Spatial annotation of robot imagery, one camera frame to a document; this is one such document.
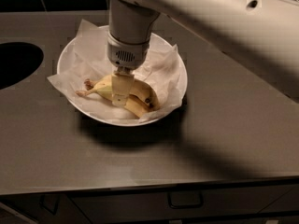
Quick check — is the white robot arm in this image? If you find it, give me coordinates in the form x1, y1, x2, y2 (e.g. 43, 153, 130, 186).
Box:
107, 0, 299, 101

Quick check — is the yellow banana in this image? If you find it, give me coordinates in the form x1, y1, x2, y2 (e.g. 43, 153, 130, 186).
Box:
76, 75, 160, 111
83, 77, 153, 119

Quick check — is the white ceramic bowl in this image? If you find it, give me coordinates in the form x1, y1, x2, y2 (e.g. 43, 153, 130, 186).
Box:
56, 24, 189, 128

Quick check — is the white crumpled paper liner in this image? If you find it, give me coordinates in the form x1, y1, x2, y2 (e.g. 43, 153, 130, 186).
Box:
47, 19, 183, 122

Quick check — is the black left cabinet handle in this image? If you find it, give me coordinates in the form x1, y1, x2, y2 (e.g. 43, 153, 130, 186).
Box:
39, 194, 60, 216

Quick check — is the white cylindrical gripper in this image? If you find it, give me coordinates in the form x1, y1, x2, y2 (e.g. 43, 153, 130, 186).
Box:
107, 34, 150, 106

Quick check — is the black drawer handle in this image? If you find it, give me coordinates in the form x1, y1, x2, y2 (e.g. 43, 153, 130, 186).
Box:
167, 190, 204, 209

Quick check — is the grey cabinet drawer front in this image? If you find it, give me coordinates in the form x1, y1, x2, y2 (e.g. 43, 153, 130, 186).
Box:
71, 185, 299, 224

